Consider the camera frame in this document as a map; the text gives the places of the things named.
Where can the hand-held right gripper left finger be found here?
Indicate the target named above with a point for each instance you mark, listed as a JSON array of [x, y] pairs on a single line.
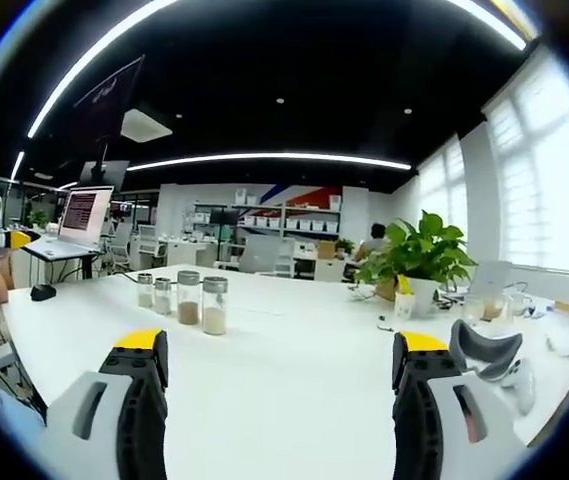
[[139, 415]]

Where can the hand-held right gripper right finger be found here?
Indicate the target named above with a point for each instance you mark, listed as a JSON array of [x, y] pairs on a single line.
[[421, 420]]

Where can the small seasoning bottle white powder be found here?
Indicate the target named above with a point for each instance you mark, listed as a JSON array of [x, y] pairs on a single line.
[[163, 299]]

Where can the small seasoning bottle pale powder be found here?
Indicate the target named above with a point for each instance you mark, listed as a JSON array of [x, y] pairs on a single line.
[[145, 292]]

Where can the tall seasoning bottle brown powder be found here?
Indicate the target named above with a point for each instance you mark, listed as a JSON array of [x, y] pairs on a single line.
[[188, 302]]

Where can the tall seasoning bottle white powder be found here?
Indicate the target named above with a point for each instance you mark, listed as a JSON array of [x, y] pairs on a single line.
[[214, 310]]

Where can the small green desk plant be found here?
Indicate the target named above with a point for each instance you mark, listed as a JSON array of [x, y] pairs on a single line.
[[38, 218]]

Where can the black computer mouse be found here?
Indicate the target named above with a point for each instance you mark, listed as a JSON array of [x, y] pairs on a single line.
[[42, 292]]

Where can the open silver laptop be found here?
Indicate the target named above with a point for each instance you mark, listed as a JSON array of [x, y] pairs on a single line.
[[81, 220]]

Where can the black standing laptop desk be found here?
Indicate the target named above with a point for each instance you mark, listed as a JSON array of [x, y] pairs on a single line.
[[86, 265]]

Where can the grey white headset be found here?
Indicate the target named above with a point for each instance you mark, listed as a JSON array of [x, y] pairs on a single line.
[[484, 350]]

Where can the white mesh office chair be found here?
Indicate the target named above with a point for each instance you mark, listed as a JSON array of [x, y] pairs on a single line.
[[123, 245]]

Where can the white hand controller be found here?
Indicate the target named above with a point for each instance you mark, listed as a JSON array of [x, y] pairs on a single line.
[[521, 385]]

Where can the small dark hanging monitor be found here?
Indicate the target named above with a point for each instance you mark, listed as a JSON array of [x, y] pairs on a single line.
[[106, 172]]

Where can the white paper cup yellow tag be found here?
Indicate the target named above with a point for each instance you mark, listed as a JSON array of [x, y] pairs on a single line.
[[405, 305]]

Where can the clear glass cup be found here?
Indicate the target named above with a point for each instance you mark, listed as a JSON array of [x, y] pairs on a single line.
[[473, 310]]

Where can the glass cup brown drink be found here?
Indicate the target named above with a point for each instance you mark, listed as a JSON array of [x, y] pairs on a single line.
[[494, 307]]

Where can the large dark hanging monitor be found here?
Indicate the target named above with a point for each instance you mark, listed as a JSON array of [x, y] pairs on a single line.
[[109, 97]]

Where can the green potted plant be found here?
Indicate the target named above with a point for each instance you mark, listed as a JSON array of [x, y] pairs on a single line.
[[419, 250]]

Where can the long curved ceiling light strip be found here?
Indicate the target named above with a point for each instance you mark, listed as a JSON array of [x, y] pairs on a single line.
[[94, 55]]

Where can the white storage shelf with boxes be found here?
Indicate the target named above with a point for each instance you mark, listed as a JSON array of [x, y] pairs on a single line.
[[289, 217]]

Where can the straight ceiling light strip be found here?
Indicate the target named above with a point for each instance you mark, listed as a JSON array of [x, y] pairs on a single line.
[[269, 160]]

